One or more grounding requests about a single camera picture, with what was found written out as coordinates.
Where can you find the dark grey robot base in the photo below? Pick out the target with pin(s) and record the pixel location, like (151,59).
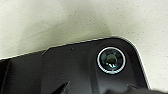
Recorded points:
(66,66)

